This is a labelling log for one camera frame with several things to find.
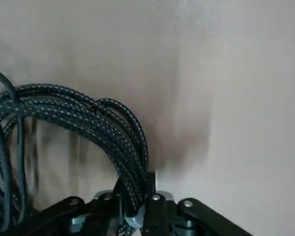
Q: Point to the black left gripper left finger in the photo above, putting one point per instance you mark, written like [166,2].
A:
[64,209]

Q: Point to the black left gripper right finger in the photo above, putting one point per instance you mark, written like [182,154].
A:
[157,211]

